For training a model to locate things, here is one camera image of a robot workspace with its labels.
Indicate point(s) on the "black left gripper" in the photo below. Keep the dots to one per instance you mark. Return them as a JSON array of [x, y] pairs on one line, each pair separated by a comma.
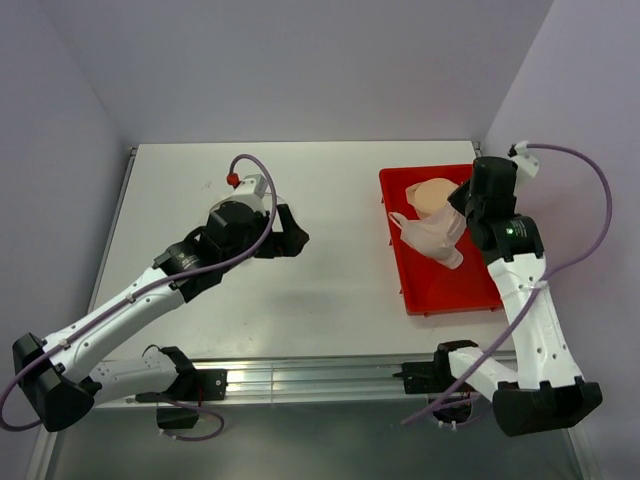
[[284, 243]]

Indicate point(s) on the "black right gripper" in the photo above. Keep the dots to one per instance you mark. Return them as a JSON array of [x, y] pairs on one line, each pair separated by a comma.
[[457, 197]]

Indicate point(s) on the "pink bra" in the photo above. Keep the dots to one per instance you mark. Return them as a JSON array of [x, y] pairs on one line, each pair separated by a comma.
[[434, 237]]

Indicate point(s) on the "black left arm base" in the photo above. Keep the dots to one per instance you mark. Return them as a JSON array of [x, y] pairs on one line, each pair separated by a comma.
[[183, 405]]

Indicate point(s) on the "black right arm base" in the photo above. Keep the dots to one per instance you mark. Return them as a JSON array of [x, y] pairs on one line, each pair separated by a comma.
[[421, 378]]

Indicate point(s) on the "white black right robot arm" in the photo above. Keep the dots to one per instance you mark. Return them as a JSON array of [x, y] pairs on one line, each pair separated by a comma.
[[547, 390]]

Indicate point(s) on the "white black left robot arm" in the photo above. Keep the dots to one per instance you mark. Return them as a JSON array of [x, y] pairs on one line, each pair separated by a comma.
[[65, 374]]

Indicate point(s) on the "beige bra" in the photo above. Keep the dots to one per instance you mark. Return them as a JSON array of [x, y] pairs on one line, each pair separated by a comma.
[[429, 196]]

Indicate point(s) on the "red plastic tray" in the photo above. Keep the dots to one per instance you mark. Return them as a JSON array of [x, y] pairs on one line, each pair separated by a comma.
[[427, 287]]

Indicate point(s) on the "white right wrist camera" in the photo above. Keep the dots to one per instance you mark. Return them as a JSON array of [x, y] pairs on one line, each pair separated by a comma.
[[527, 165]]

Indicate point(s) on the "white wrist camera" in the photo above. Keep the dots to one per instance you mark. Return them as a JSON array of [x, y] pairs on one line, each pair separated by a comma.
[[250, 186], [527, 165]]

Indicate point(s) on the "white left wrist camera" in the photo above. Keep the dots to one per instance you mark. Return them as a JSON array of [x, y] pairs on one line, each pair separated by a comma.
[[250, 186]]

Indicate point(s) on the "aluminium mounting rail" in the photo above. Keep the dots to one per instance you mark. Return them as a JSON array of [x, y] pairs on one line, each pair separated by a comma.
[[310, 379]]

